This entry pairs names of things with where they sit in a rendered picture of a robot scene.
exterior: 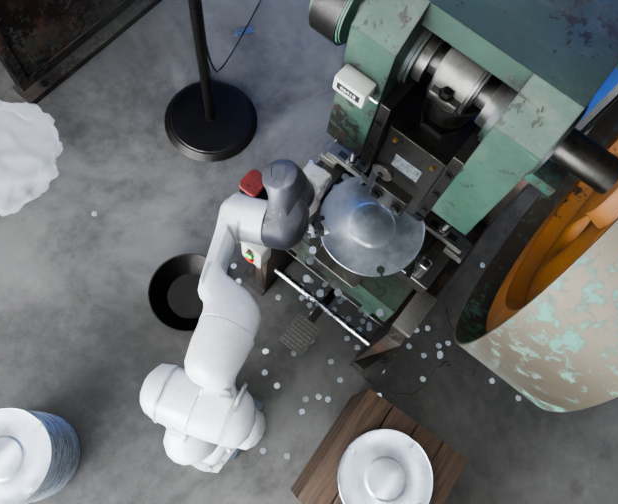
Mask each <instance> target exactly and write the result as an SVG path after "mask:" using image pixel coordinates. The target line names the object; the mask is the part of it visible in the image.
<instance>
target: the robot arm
mask: <svg viewBox="0 0 618 504"><path fill-rule="evenodd" d="M331 180H332V175H331V174H330V173H328V172H327V171H326V170H325V169H323V168H321V167H319V166H317V165H315V164H313V163H311V162H310V163H308V164H307V165H306V166H305V167H304V168H303V169H301V168H300V167H299V166H298V165H297V164H296V163H294V162H292V161H290V160H286V159H279V160H276V161H273V162H272V163H270V164H268V165H267V166H266V167H265V169H264V171H263V172H262V182H263V185H264V187H265V189H266V191H267V194H268V200H264V199H260V198H255V197H252V196H248V195H245V194H242V193H236V194H233V195H232V196H230V197H229V198H227V199H226V200H224V202H223V203H222V205H221V207H220V211H219V215H218V220H217V225H216V229H215V233H214V236H213V239H212V243H211V246H210V249H209V252H208V255H207V258H206V261H205V264H204V267H203V271H202V274H201V278H200V282H199V287H198V293H199V297H200V299H201V300H202V301H203V311H202V314H201V316H200V318H199V322H198V325H197V327H196V329H195V332H194V334H193V336H192V338H191V342H190V345H189V348H188V351H187V354H186V357H185V361H184V362H185V369H183V368H179V367H178V365H170V364H161V365H159V366H157V367H156V368H155V369H154V370H153V371H152V372H151V373H149V375H148V376H147V378H146V379H145V381H144V383H143V386H142V389H141V392H140V404H141V406H142V409H143V411H144V413H146V414H147V415H148V416H149V417H150V418H152V419H153V421H154V422H155V423H157V422H158V423H160V424H162V425H164V426H165V427H166V432H165V437H164V441H163V443H164V446H165V449H166V453H167V455H168V456H169V457H170V458H171V459H172V460H173V461H174V462H176V463H179V464H182V465H189V464H191V465H193V466H194V467H196V468H198V469H199V470H202V471H205V472H215V473H218V472H219V470H220V469H221V468H222V467H223V465H224V464H225V463H226V462H227V460H228V459H229V458H230V457H231V455H232V454H233V453H234V452H235V450H236V449H237V448H239V449H243V450H247V449H249V448H252V447H254V446H255V445H256V444H257V443H258V442H259V441H260V439H261V438H262V436H263V433H264V431H265V417H264V414H263V412H261V411H260V410H258V409H257V408H256V405H255V402H254V400H253V398H252V396H251V395H250V393H249V392H248V391H247V389H246V388H247V385H248V384H247V383H245V384H244V385H243V387H242V389H241V391H240V392H239V391H238V390H237V389H236V386H235V382H236V377H237V375H238V373H239V371H240V369H241V367H242V366H243V364H244V362H245V360H246V358H247V357H248V355H249V353H250V351H251V349H252V348H253V346H254V340H255V338H256V336H257V333H258V331H259V328H260V324H261V320H262V316H261V311H260V306H259V304H258V303H257V302H256V300H255V299H254V298H253V296H252V295H251V294H250V292H249V291H248V290H247V289H245V288H244V287H243V286H241V285H240V284H239V283H237V282H236V281H235V280H234V279H232V278H231V277H230V276H228V275H227V271H228V267H229V264H230V261H231V257H232V254H233V251H234V248H235V245H236V244H237V243H242V242H247V243H251V244H255V245H260V246H264V247H268V248H273V249H279V250H284V251H288V250H290V249H291V248H293V247H294V246H296V245H297V244H298V243H300V242H301V240H302V239H303V237H304V235H305V232H306V230H307V228H309V230H310V231H308V238H309V239H311V238H317V237H322V236H324V235H325V234H329V233H330V232H329V228H328V226H327V225H326V224H325V222H324V221H322V220H325V217H324V215H323V216H321V215H320V214H319V213H320V212H321V202H320V200H321V198H322V196H323V194H324V191H325V190H326V188H327V186H328V185H329V183H330V181H331Z"/></svg>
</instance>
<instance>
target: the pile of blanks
mask: <svg viewBox="0 0 618 504"><path fill-rule="evenodd" d="M20 410H23V411H26V412H28V413H30V414H32V415H34V416H35V417H36V418H38V419H39V420H40V421H41V422H42V423H41V424H39V425H40V426H42V425H44V426H45V428H46V429H47V431H48V434H49V436H50V439H51V444H52V459H51V464H50V468H49V471H48V473H47V475H46V477H45V479H44V481H43V483H42V484H41V485H40V487H39V488H38V489H37V490H36V492H34V493H33V494H32V493H29V495H30V497H29V498H28V499H26V500H25V501H23V502H22V503H20V504H28V503H31V502H35V501H40V500H43V499H45V498H48V497H50V496H52V495H54V494H56V493H57V492H59V491H60V490H61V489H62V488H63V487H65V485H66V484H67V482H69V481H70V480H71V478H72V477H73V475H74V473H75V471H76V469H77V466H78V463H79V458H80V444H79V439H78V436H77V434H76V432H75V430H74V429H73V427H72V426H71V425H70V424H69V423H67V421H66V420H64V419H63V418H61V417H59V416H57V415H54V414H50V413H45V412H40V411H31V410H25V409H20Z"/></svg>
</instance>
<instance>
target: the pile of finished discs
mask: <svg viewBox="0 0 618 504"><path fill-rule="evenodd" d="M338 489H339V493H340V496H341V499H342V501H343V503H344V504H429V502H430V499H431V496H432V491H433V473H432V468H431V465H430V462H429V459H428V457H427V455H426V454H425V452H424V450H423V449H422V448H421V446H420V445H419V444H418V443H417V442H415V441H414V440H413V439H412V438H410V437H409V436H408V435H406V434H404V433H402V432H399V431H396V430H392V429H376V430H372V431H369V432H366V433H364V434H363V435H361V436H359V437H358V438H356V439H355V440H354V441H353V442H352V443H351V444H350V445H349V446H348V448H347V450H346V451H345V452H344V454H343V456H342V458H341V461H340V464H339V468H338Z"/></svg>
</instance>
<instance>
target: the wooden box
mask: <svg viewBox="0 0 618 504"><path fill-rule="evenodd" d="M381 423H382V424H381ZM379 426H380V427H379ZM376 429H392V430H396V431H399V432H402V433H404V434H406V435H408V436H409V437H410V438H412V439H413V440H414V441H415V442H417V443H418V444H419V445H420V446H421V448H422V449H423V450H424V452H425V454H426V455H427V457H428V459H429V462H430V465H431V468H432V473H433V491H432V496H431V499H430V502H429V504H444V502H445V500H446V498H447V497H448V495H449V493H450V491H451V489H452V488H453V486H454V484H455V482H456V481H457V479H458V477H459V475H460V474H461V472H462V470H463V468H464V467H465V465H466V463H467V461H468V459H467V458H466V457H464V456H463V455H462V454H460V453H459V452H458V451H456V450H455V449H453V448H452V447H451V446H449V445H448V444H446V443H445V442H443V441H442V440H441V439H439V438H438V437H437V436H435V435H434V434H432V433H431V432H430V431H428V430H427V429H425V428H424V427H423V426H421V425H420V424H417V422H416V421H414V420H413V419H411V418H410V417H409V416H407V415H406V414H404V413H403V412H402V411H400V410H399V409H397V408H396V407H395V406H392V404H390V403H389V402H388V401H386V400H385V399H383V398H382V397H381V396H379V395H378V394H377V393H375V392H374V391H372V390H371V389H370V388H368V389H366V390H364V391H362V392H360V393H358V394H356V395H354V396H351V398H350V399H349V401H348V402H347V404H346V405H345V407H344V408H343V410H342V412H341V413H340V415H339V416H338V418H337V419H336V421H335V422H334V424H333V425H332V427H331V428H330V430H329V431H328V433H327V434H326V436H325V437H324V439H323V440H322V442H321V443H320V445H319V447H318V448H317V450H316V451H315V453H314V454H313V456H312V457H311V459H310V460H309V462H308V463H307V465H306V466H305V468H304V469H303V471H302V472H301V474H300V475H299V477H298V478H297V480H296V482H295V483H294V485H293V486H292V488H291V489H290V490H291V491H292V493H293V494H294V495H295V497H296V498H297V500H298V501H300V502H301V503H302V504H344V503H343V501H342V499H341V496H340V493H339V492H338V491H339V489H338V468H339V464H340V461H341V458H342V456H343V454H344V452H345V451H346V450H347V448H348V446H349V445H350V444H351V443H352V442H353V441H354V440H355V439H356V438H358V437H359V436H361V435H363V434H364V433H366V432H369V431H372V430H376ZM337 493H338V494H337ZM335 496H336V497H335ZM333 499H334V500H333ZM331 502H332V503H331Z"/></svg>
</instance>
